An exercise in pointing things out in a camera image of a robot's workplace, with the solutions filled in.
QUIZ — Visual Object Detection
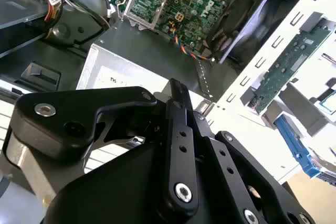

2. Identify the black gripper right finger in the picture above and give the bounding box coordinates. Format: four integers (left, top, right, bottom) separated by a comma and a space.
183, 89, 316, 224

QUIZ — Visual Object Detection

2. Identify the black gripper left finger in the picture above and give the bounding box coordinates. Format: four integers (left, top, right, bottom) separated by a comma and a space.
4, 78, 200, 210

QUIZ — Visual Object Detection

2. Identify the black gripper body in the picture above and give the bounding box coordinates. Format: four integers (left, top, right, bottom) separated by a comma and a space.
44, 142, 245, 224

